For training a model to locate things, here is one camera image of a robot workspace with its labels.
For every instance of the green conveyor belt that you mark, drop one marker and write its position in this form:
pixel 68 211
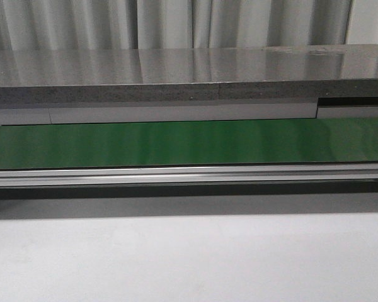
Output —
pixel 188 143

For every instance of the white pleated curtain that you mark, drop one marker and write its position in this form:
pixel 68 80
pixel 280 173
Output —
pixel 92 25

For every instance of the grey conveyor back rail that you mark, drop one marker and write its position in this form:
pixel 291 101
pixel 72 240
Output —
pixel 222 109

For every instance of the aluminium conveyor front rail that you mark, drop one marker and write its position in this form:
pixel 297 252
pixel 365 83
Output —
pixel 188 175

